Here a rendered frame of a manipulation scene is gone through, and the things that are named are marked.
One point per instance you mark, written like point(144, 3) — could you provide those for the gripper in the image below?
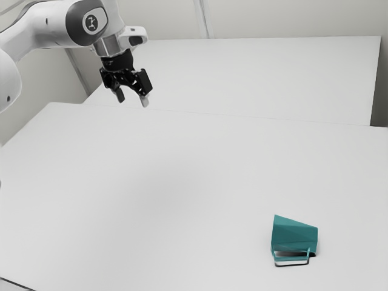
point(117, 64)

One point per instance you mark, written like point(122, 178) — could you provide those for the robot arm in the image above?
point(45, 27)

